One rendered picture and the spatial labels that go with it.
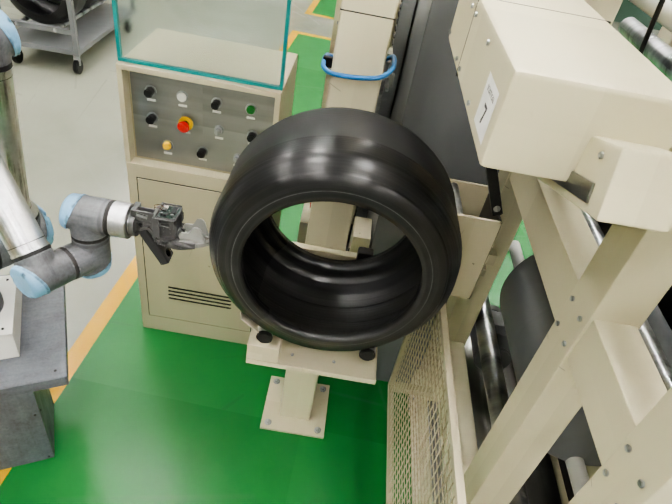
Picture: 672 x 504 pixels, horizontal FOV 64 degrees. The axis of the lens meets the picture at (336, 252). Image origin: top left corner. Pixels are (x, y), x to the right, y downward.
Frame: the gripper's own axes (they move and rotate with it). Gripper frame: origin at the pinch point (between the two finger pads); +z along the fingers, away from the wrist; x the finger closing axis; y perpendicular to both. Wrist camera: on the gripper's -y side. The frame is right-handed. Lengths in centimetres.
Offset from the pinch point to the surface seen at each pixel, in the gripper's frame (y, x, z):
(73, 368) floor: -113, 35, -68
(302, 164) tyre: 32.8, -9.7, 20.5
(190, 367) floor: -113, 45, -21
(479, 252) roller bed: -4, 22, 73
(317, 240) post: -15.3, 28.3, 25.7
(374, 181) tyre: 32.8, -11.2, 35.3
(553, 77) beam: 66, -33, 53
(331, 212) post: -3.9, 28.3, 28.4
